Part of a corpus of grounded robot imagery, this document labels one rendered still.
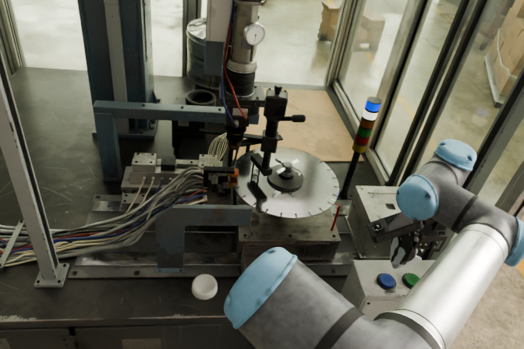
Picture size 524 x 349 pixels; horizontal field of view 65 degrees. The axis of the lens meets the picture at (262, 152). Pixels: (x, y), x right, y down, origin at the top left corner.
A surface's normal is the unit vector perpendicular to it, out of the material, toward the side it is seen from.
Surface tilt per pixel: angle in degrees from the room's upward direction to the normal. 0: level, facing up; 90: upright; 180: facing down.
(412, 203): 90
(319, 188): 0
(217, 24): 90
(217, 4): 90
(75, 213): 0
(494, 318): 0
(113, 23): 90
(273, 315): 41
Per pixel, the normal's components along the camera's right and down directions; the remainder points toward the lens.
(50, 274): 0.10, 0.61
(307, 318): -0.17, -0.58
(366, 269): 0.12, -0.80
